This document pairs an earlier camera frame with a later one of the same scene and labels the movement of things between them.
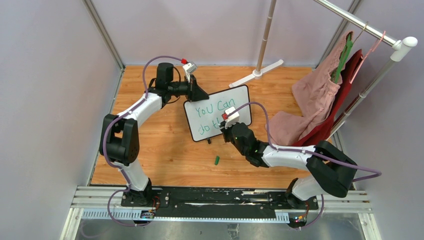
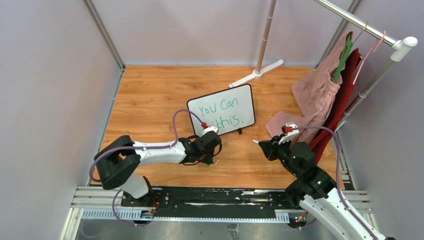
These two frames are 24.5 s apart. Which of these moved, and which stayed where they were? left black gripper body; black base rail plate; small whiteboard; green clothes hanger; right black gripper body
Moved: left black gripper body; right black gripper body
Stayed: black base rail plate; small whiteboard; green clothes hanger
